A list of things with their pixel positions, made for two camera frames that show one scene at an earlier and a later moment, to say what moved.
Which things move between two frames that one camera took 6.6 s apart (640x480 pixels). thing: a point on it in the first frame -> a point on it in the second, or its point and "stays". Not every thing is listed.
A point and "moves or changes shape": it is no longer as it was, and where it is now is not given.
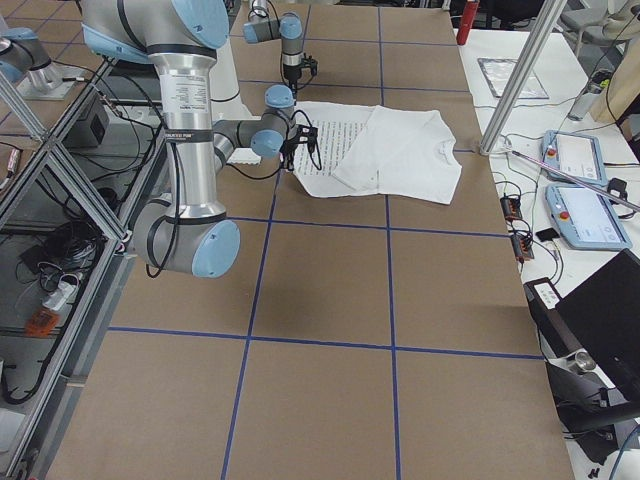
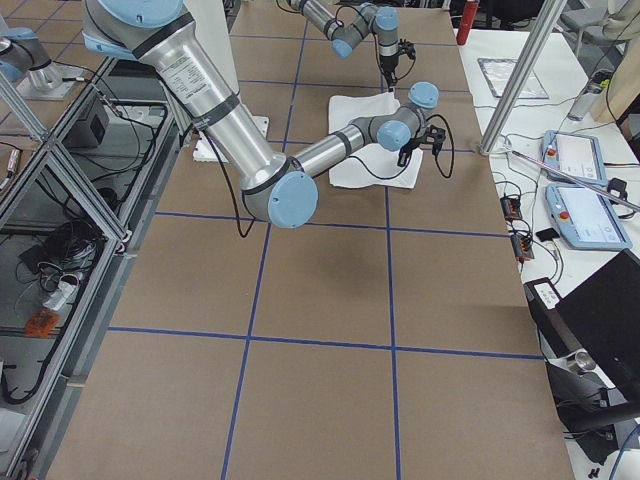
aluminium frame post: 514,94 stays
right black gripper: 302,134 -> 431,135
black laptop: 593,327 stays
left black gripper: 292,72 -> 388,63
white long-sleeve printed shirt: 377,150 moves or changes shape
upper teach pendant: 577,154 stays
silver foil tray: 498,71 stays
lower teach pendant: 586,218 stays
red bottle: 470,11 stays
